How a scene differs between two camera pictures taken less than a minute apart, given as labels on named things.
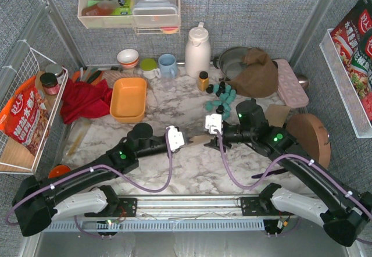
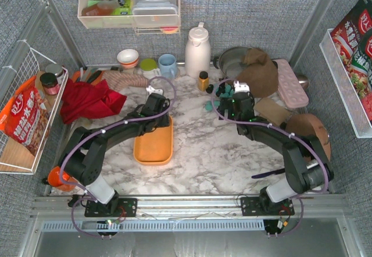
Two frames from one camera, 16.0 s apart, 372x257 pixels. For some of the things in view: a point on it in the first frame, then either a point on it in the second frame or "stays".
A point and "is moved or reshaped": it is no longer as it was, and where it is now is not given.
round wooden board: [311, 136] stays
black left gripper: [185, 141] -> [157, 103]
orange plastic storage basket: [128, 99] is moved or reshaped
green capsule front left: [209, 106] stays
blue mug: [167, 65] stays
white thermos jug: [197, 51] stays
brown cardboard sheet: [202, 139] -> [272, 111]
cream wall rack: [150, 9] stays
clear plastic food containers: [155, 9] stays
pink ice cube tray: [290, 89] stays
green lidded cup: [149, 68] stays
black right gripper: [220, 140] -> [241, 100]
